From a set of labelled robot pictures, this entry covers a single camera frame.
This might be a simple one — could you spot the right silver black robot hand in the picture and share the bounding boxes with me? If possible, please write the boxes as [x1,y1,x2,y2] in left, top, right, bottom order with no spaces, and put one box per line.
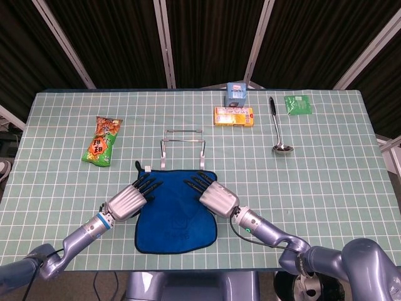
[183,171,241,219]

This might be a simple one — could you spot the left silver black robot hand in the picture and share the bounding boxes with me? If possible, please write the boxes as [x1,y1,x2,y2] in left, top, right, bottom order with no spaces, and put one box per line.
[105,174,164,223]

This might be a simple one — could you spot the blue towel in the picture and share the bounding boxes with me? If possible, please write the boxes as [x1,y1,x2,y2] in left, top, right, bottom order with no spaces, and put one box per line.
[134,161,219,255]

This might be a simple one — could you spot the green grid table mat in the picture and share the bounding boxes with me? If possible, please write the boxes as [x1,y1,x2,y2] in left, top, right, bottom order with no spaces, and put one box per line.
[0,88,401,272]

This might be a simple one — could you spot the green orange snack bag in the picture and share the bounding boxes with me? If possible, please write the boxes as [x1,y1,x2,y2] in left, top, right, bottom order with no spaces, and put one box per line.
[81,116,123,167]

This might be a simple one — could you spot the yellow flat box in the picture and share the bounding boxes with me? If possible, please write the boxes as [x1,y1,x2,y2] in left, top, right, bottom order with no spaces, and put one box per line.
[214,106,255,127]

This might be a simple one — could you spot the blue-grey robot torso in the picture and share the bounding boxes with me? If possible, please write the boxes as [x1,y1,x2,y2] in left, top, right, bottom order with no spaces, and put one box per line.
[123,271,261,301]

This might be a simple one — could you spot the light blue carton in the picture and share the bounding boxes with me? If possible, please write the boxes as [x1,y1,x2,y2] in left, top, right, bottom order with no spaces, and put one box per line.
[224,82,247,108]

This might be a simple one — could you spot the green packet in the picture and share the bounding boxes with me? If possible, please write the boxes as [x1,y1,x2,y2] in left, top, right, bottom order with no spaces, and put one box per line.
[284,95,313,116]

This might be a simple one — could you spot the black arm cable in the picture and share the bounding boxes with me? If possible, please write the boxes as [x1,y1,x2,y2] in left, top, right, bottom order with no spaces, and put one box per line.
[229,215,297,251]

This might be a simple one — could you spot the metal wire rack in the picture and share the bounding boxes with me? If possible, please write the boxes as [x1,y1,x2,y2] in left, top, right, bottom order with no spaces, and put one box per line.
[160,128,207,171]

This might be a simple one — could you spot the black floor cable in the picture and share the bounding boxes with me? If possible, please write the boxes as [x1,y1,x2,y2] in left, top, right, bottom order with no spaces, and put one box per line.
[92,271,120,301]

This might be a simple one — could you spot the metal ladle black handle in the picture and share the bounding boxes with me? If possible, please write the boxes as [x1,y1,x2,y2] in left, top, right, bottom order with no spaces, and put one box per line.
[268,96,294,157]

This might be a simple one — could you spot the aluminium frame post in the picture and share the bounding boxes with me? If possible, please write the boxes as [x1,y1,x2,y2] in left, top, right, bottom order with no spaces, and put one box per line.
[31,0,96,90]
[243,0,276,86]
[152,0,177,89]
[333,9,401,90]

